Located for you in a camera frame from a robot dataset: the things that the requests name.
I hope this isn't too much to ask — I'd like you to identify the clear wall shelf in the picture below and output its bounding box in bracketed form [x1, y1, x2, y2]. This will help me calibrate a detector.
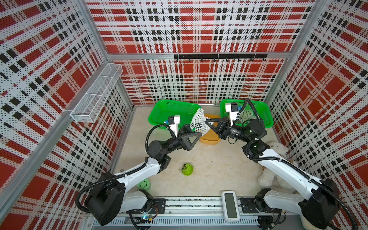
[71, 63, 123, 123]

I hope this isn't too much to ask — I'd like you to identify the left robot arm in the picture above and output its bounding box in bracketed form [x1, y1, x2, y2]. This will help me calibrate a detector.
[75, 115, 209, 226]

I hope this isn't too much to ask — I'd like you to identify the yellow tray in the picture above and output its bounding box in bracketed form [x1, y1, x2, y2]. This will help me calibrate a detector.
[199, 114, 220, 145]

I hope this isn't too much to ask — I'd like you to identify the plush toy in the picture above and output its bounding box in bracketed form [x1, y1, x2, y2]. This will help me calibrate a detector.
[256, 141, 294, 189]

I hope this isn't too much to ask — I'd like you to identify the green basket with apples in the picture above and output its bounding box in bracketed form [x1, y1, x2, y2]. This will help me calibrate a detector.
[148, 100, 201, 127]

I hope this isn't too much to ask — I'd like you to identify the black hook rail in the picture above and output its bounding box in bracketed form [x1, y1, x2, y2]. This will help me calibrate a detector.
[173, 53, 268, 61]

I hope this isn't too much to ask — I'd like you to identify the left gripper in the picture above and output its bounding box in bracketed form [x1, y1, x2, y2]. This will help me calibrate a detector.
[163, 123, 200, 156]

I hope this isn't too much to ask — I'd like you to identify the empty green basket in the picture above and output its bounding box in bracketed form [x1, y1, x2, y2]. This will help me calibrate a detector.
[220, 99, 275, 131]

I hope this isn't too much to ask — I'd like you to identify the white timer device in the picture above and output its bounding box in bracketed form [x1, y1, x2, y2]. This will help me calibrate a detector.
[221, 190, 240, 222]

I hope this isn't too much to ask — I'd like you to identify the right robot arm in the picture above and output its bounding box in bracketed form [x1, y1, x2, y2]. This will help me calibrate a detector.
[205, 98, 358, 230]

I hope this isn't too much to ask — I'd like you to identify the custard apple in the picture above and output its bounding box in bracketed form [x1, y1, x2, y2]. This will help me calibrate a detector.
[181, 163, 194, 176]

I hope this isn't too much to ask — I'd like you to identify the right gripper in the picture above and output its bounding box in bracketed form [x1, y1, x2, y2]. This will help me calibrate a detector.
[205, 117, 251, 144]

